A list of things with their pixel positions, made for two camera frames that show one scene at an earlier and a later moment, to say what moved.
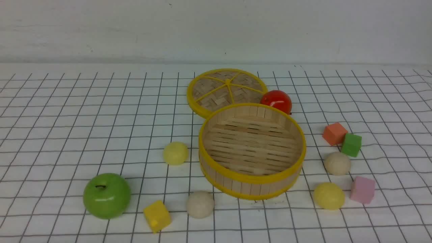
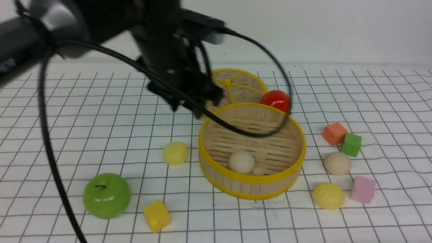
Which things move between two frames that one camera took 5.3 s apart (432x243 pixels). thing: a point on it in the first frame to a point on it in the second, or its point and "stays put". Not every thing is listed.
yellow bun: x=329 y=196 stays put
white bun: x=200 y=204 to x=241 y=162
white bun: x=337 y=163 stays put
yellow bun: x=175 y=153 stays put
